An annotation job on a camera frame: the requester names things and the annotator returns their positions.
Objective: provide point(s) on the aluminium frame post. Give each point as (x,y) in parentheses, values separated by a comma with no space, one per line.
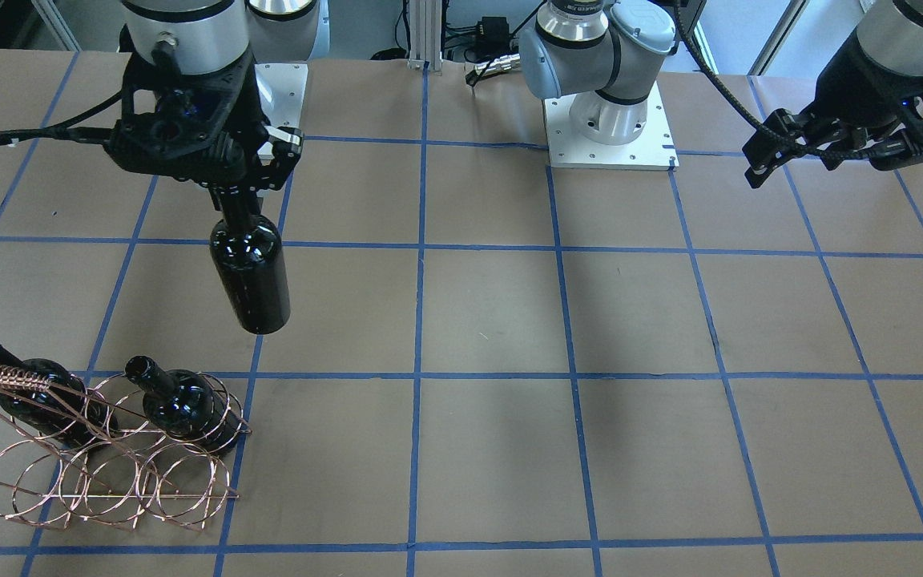
(425,44)

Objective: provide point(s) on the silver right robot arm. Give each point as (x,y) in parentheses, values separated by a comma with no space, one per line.
(201,37)

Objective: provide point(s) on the dark glass wine bottle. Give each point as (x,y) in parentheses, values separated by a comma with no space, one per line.
(248,255)

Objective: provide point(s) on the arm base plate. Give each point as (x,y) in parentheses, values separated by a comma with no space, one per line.
(281,90)
(587,132)

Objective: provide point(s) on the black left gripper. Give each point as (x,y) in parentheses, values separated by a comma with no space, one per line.
(870,86)

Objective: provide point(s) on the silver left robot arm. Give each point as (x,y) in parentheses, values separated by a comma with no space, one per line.
(617,49)

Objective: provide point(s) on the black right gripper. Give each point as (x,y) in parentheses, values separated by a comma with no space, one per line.
(243,189)

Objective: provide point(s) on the copper wire wine basket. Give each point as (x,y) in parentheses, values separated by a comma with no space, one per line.
(126,474)

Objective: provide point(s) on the dark bottle in basket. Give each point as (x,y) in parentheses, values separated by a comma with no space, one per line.
(185,406)
(62,412)

